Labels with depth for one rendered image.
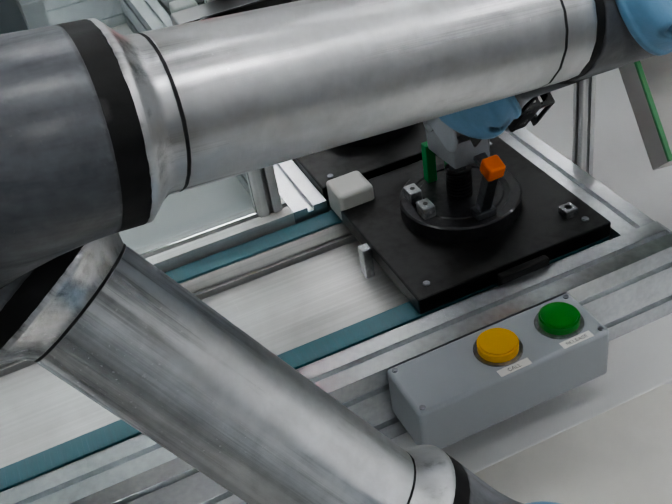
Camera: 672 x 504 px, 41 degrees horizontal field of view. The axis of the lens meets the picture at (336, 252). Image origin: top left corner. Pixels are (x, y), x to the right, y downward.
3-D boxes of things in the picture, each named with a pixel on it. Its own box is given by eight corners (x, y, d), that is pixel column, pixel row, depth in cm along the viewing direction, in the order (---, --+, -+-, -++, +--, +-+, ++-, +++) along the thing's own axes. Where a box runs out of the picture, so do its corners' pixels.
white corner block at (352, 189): (377, 212, 109) (373, 184, 107) (343, 225, 108) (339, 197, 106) (361, 194, 113) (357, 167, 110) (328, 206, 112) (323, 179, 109)
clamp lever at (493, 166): (495, 210, 98) (507, 166, 92) (480, 216, 98) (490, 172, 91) (479, 187, 100) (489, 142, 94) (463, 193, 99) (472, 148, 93)
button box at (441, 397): (608, 374, 90) (611, 328, 86) (424, 458, 85) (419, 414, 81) (566, 333, 95) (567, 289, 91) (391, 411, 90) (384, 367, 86)
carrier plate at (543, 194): (610, 236, 99) (611, 220, 98) (420, 315, 93) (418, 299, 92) (494, 145, 117) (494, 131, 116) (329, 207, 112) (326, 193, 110)
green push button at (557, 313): (588, 333, 87) (588, 317, 86) (553, 348, 86) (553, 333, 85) (563, 310, 90) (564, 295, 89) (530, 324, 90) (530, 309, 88)
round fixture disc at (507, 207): (546, 215, 101) (546, 200, 99) (437, 258, 97) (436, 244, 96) (481, 161, 111) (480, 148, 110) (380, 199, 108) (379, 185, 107)
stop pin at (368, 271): (375, 275, 103) (371, 248, 101) (366, 279, 103) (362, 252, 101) (370, 269, 104) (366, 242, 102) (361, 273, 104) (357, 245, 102)
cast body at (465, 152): (490, 157, 97) (485, 98, 93) (455, 170, 96) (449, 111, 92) (452, 130, 104) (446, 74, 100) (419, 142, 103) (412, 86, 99)
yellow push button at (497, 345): (527, 360, 86) (527, 345, 85) (491, 376, 85) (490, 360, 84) (504, 335, 89) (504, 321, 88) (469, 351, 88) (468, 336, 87)
